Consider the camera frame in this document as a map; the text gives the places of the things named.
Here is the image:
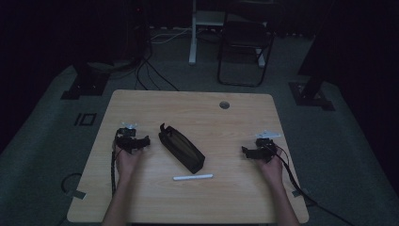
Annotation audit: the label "white floor cable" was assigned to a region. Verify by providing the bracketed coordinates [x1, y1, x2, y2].
[150, 27, 193, 44]

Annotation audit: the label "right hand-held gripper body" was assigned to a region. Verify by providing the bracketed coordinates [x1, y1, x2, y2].
[252, 129, 281, 164]

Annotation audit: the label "white pen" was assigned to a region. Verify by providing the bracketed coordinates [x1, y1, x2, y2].
[172, 173, 215, 182]

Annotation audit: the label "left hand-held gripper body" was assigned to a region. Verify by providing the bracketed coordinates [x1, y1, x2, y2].
[114, 121, 145, 155]

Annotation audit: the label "black pencil case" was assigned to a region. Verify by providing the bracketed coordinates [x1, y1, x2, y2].
[158, 122, 206, 175]

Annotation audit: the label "black folding chair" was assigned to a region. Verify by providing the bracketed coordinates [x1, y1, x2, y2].
[216, 0, 276, 89]

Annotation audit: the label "right hand-held gripper cable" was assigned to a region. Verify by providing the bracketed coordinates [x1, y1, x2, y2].
[273, 144, 357, 226]

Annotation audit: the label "person's right hand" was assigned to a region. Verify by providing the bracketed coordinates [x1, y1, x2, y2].
[256, 153, 285, 188]

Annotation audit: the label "grey tape piece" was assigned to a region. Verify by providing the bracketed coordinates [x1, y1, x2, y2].
[70, 189, 87, 201]
[291, 187, 311, 199]

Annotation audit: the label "left hand-held gripper cable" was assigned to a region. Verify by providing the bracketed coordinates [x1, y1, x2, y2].
[109, 150, 119, 197]

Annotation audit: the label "hand-held gripper cable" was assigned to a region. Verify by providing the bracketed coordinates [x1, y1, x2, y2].
[109, 150, 119, 197]
[273, 144, 357, 226]

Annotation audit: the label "black cable loop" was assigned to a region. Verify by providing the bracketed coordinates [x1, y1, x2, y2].
[60, 171, 83, 195]

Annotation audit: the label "person's left hand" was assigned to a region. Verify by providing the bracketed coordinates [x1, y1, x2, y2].
[113, 144, 143, 184]

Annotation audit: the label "black floor cables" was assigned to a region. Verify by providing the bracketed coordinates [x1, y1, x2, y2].
[134, 46, 181, 92]

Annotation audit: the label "black stand with base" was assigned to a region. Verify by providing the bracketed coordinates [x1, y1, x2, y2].
[60, 60, 111, 102]
[288, 0, 337, 112]

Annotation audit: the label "white desk frame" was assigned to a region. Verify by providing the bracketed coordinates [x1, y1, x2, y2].
[187, 0, 267, 69]

